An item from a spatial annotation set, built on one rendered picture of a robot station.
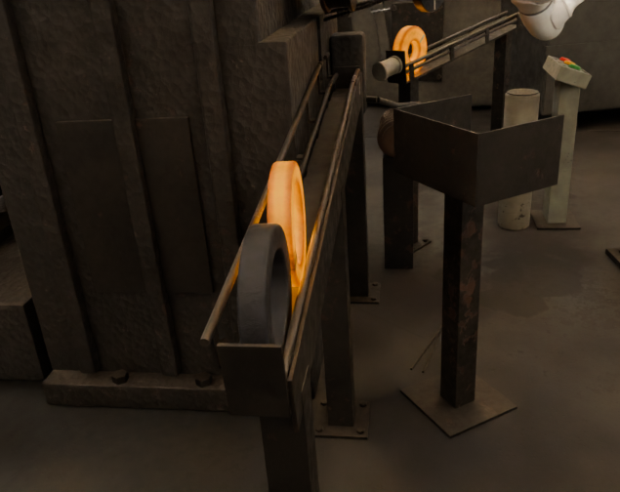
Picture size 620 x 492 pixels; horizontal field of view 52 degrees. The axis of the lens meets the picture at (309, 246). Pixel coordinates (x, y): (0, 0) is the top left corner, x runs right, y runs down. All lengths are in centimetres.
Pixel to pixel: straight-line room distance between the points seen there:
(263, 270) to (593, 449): 105
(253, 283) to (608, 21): 339
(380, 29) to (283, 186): 366
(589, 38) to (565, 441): 269
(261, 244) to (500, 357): 119
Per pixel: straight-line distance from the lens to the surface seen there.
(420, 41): 227
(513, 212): 256
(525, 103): 244
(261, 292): 71
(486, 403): 165
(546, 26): 211
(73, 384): 177
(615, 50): 399
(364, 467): 148
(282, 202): 87
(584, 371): 182
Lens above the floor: 102
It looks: 25 degrees down
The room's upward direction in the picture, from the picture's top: 4 degrees counter-clockwise
